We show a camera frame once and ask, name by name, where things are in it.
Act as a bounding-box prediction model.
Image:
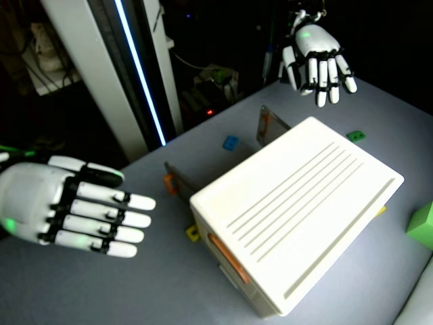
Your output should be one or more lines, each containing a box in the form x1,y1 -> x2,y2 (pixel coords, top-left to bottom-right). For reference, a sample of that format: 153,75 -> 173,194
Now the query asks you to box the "transparent toy oven door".
164,161 -> 196,204
254,105 -> 292,147

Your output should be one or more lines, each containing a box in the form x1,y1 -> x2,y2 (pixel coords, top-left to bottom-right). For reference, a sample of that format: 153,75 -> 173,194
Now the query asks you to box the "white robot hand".
0,154 -> 157,259
277,23 -> 358,108

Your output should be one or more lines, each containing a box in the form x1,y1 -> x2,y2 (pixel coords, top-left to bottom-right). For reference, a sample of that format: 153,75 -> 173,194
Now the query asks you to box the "white column with light strip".
39,0 -> 185,162

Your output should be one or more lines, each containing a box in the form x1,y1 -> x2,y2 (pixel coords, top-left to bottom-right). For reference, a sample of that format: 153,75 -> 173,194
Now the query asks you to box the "white cable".
170,50 -> 207,70

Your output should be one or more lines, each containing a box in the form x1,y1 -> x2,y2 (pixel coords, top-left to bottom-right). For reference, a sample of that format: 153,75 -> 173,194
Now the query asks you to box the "green plug adapter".
211,67 -> 231,84

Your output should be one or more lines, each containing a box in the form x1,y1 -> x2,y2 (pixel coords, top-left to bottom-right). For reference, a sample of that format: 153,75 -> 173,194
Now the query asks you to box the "small green foam cube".
346,129 -> 367,143

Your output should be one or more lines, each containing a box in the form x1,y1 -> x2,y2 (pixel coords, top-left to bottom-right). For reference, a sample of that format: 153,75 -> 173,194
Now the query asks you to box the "large green foam cube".
405,201 -> 433,251

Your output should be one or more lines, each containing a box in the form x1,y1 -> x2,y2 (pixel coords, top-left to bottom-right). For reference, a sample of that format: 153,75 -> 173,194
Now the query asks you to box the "white ribbed box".
189,116 -> 405,319

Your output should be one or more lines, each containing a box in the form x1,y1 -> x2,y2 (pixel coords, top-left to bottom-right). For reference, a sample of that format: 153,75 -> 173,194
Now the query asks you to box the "black device with red light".
182,87 -> 221,118

